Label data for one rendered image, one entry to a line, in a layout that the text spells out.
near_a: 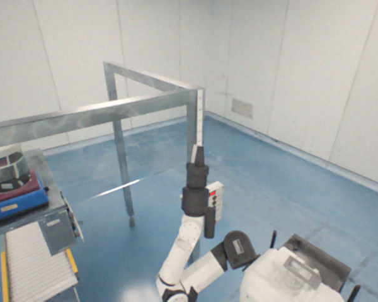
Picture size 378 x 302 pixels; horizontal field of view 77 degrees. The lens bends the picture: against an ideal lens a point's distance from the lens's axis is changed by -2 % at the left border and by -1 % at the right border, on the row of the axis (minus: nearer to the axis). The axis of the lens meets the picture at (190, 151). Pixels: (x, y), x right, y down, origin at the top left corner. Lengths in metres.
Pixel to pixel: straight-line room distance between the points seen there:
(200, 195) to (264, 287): 0.34
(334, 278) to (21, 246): 1.48
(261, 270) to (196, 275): 0.22
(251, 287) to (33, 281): 1.02
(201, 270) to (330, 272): 0.41
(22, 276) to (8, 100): 3.28
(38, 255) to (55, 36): 3.41
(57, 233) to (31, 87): 3.46
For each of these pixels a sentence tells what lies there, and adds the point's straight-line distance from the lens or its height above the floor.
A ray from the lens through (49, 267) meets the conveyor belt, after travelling 1.49.
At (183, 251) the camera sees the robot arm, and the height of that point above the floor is 1.33.
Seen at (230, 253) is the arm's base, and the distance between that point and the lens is 0.92.
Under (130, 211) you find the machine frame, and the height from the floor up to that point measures 0.22.
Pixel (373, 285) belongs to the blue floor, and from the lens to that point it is 2.82.
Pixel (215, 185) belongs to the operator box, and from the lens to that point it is 1.35.
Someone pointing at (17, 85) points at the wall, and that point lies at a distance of 4.41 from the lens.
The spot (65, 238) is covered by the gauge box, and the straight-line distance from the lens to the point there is 1.19.
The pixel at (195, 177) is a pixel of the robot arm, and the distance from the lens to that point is 0.73.
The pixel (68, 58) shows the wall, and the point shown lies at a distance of 4.42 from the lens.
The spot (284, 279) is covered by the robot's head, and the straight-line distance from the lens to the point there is 0.84.
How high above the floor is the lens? 1.97
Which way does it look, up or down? 28 degrees down
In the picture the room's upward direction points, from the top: straight up
